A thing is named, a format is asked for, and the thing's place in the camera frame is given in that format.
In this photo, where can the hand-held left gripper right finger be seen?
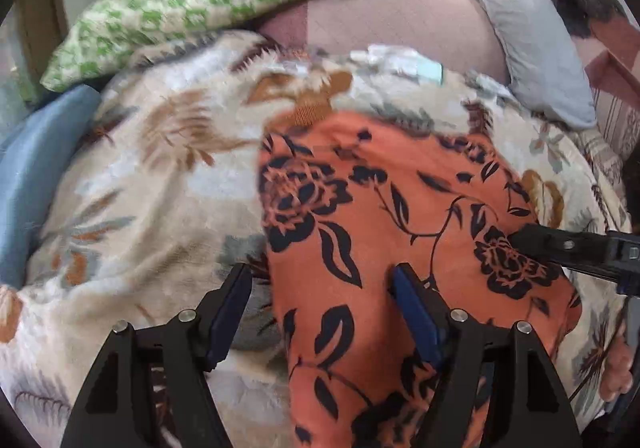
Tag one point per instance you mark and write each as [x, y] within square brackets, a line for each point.
[415, 313]

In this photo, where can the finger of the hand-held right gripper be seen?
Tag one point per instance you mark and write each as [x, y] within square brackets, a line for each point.
[550, 245]

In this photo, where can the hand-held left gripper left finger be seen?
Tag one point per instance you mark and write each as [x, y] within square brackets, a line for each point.
[227, 318]

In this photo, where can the orange floral dress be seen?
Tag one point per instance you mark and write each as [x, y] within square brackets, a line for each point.
[375, 238]

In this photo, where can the person's right hand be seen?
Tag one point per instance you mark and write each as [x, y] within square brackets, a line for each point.
[620, 368]

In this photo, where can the striped floral cushion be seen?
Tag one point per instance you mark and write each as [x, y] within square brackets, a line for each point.
[615, 128]

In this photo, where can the leaf print blanket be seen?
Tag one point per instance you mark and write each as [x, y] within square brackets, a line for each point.
[150, 188]

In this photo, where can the pink quilt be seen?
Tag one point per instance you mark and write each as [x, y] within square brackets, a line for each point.
[610, 63]

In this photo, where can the grey pillow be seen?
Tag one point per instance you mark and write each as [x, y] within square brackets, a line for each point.
[535, 48]

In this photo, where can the white and teal small cloth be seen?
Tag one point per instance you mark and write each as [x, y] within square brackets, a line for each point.
[405, 63]

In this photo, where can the blue folded cloth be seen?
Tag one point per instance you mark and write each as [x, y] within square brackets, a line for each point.
[35, 168]

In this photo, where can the pink mattress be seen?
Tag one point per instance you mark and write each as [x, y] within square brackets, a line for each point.
[410, 23]

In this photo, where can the wooden door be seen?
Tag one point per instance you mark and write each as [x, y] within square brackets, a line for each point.
[40, 13]

